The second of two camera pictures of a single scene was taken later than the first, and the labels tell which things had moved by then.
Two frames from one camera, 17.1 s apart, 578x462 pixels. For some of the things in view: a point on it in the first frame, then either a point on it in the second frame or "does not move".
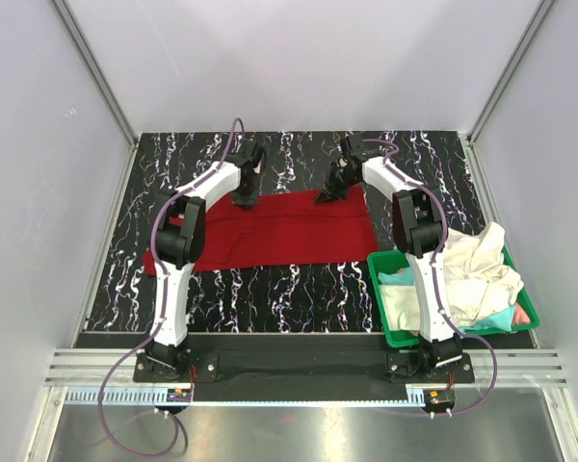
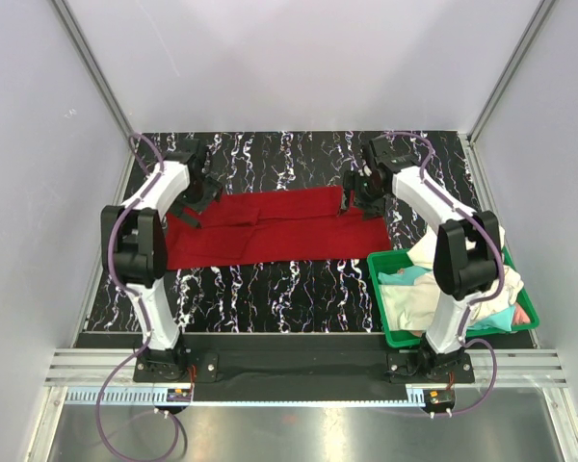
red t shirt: x=285 y=224 does not move
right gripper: x=328 y=192 to x=351 y=182
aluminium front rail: x=81 y=368 does not move
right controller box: x=437 y=399 does not move
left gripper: x=248 y=201 to x=211 y=192
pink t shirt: x=519 y=315 does not move
